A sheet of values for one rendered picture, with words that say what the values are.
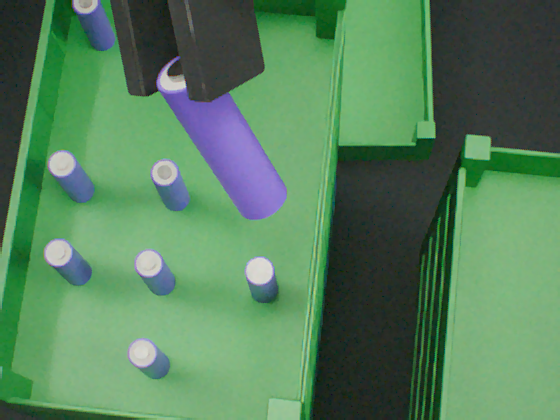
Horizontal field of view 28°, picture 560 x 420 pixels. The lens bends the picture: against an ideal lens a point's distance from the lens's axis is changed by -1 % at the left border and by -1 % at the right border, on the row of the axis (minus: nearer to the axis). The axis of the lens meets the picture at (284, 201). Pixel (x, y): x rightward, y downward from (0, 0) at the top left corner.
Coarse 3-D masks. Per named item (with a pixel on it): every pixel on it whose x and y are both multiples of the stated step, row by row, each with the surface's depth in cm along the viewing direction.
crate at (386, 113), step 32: (352, 0) 134; (384, 0) 134; (416, 0) 134; (352, 32) 133; (384, 32) 133; (416, 32) 133; (352, 64) 132; (384, 64) 132; (416, 64) 132; (352, 96) 131; (384, 96) 131; (416, 96) 130; (352, 128) 130; (384, 128) 130; (416, 128) 122
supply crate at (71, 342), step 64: (64, 0) 80; (256, 0) 80; (320, 0) 75; (64, 64) 81; (320, 64) 81; (64, 128) 80; (128, 128) 80; (256, 128) 79; (320, 128) 79; (64, 192) 79; (128, 192) 79; (192, 192) 78; (320, 192) 73; (128, 256) 77; (192, 256) 77; (256, 256) 77; (320, 256) 72; (0, 320) 72; (64, 320) 76; (128, 320) 76; (192, 320) 76; (256, 320) 76; (0, 384) 68; (64, 384) 75; (128, 384) 75; (192, 384) 75; (256, 384) 75
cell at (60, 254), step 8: (56, 240) 71; (64, 240) 71; (48, 248) 71; (56, 248) 71; (64, 248) 71; (72, 248) 71; (48, 256) 71; (56, 256) 71; (64, 256) 71; (72, 256) 71; (80, 256) 74; (56, 264) 71; (64, 264) 71; (72, 264) 72; (80, 264) 74; (88, 264) 76; (64, 272) 73; (72, 272) 73; (80, 272) 74; (88, 272) 76; (72, 280) 75; (80, 280) 76; (88, 280) 77
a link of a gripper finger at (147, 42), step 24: (120, 0) 34; (144, 0) 35; (120, 24) 35; (144, 24) 35; (168, 24) 36; (120, 48) 35; (144, 48) 35; (168, 48) 36; (144, 72) 35; (144, 96) 36
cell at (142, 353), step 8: (136, 344) 70; (144, 344) 69; (152, 344) 69; (128, 352) 69; (136, 352) 69; (144, 352) 69; (152, 352) 69; (160, 352) 71; (136, 360) 69; (144, 360) 69; (152, 360) 69; (160, 360) 71; (168, 360) 75; (144, 368) 69; (152, 368) 70; (160, 368) 72; (168, 368) 75; (152, 376) 74; (160, 376) 75
